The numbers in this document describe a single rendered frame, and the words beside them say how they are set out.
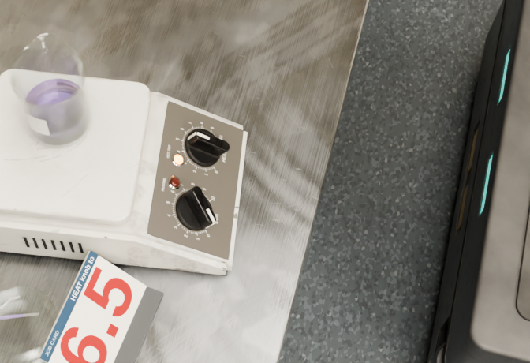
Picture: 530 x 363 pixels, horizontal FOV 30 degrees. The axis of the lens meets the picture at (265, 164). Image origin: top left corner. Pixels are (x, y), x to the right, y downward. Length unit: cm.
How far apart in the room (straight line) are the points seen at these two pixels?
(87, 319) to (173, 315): 7
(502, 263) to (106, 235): 66
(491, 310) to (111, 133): 64
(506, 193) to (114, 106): 68
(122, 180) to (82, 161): 3
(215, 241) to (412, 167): 97
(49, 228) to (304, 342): 87
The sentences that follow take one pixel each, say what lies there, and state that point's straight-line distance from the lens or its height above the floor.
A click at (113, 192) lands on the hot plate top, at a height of 84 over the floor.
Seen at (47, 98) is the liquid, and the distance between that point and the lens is 76.
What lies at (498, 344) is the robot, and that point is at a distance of 125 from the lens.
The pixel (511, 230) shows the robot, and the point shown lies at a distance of 130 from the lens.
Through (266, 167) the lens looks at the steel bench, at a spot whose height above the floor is 75.
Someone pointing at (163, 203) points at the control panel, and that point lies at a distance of 76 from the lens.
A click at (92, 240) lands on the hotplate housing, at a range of 76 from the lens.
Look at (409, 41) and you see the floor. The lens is 185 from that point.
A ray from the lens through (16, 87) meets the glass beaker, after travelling 73.
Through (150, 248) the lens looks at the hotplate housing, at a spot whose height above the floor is 80.
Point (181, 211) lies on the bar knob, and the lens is 76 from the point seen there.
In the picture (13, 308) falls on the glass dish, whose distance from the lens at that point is 81.
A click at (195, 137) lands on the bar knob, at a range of 78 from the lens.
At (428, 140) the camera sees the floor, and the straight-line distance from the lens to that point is 175.
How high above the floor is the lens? 151
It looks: 63 degrees down
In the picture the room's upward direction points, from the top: 7 degrees clockwise
